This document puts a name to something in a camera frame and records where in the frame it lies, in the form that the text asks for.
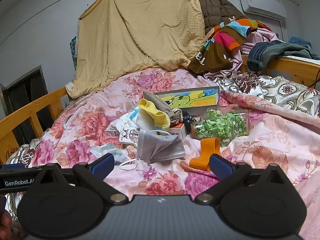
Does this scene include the grey green garment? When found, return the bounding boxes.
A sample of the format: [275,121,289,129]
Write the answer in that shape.
[280,42,320,60]

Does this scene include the pink floral blanket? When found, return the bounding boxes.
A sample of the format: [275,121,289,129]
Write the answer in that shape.
[30,67,320,198]

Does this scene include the yellow and white sock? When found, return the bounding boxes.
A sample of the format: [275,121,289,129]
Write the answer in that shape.
[136,99,171,133]

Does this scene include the gold maroon brocade sheet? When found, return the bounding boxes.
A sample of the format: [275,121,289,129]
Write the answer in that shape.
[5,72,320,215]

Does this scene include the person's left hand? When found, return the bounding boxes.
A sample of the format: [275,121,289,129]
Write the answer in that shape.
[0,195,13,240]

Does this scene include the white air conditioner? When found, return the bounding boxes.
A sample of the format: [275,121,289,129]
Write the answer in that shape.
[239,0,287,19]

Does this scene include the brown quilted jacket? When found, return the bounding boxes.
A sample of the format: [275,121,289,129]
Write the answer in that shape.
[199,0,248,37]

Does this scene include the colourful patchwork garment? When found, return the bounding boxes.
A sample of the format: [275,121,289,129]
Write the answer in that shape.
[187,17,259,74]

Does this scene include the orange rubber piece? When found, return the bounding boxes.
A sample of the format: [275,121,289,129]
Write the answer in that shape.
[189,138,220,172]

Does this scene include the glass jar with green pieces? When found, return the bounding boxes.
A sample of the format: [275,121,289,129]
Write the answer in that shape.
[190,107,249,147]

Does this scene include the grey face mask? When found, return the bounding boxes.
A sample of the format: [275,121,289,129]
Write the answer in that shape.
[119,129,186,171]

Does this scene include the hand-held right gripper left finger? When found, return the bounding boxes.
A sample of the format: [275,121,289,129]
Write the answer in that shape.
[35,153,129,204]

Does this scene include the grey brown sock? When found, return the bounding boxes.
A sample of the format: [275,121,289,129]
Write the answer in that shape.
[143,91,184,124]

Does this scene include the wooden bed rail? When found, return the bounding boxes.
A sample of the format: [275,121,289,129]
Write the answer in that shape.
[241,55,320,89]

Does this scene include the wooden bed frame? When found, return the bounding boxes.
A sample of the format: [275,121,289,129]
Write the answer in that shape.
[0,86,70,164]

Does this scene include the beige dotted quilt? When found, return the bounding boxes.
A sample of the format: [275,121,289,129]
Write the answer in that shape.
[65,0,207,99]

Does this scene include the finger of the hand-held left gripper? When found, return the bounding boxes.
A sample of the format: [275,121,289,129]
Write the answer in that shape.
[0,164,27,170]

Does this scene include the dark window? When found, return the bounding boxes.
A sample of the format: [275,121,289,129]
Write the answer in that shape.
[0,65,49,140]

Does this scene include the orange and white medicine box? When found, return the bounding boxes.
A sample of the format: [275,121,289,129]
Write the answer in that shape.
[169,122,188,140]

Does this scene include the white printed cloth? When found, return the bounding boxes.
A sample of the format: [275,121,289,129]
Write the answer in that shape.
[110,106,150,140]

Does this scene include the blue jeans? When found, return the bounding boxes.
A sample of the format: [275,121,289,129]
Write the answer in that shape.
[246,40,292,72]

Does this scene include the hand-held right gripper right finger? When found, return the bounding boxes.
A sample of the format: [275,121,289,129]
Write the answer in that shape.
[194,154,292,205]

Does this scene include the white cartoon print packet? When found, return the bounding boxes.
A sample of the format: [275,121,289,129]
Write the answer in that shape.
[120,126,140,145]

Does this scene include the white face mask packet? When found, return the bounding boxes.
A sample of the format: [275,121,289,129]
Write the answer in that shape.
[90,146,130,165]

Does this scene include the grey rectangular box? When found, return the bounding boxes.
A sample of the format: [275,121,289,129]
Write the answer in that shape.
[152,86,220,110]

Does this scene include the black sock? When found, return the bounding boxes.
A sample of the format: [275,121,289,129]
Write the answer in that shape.
[182,115,198,138]

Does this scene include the teal wall poster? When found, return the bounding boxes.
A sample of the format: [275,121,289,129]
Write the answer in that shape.
[69,36,78,70]

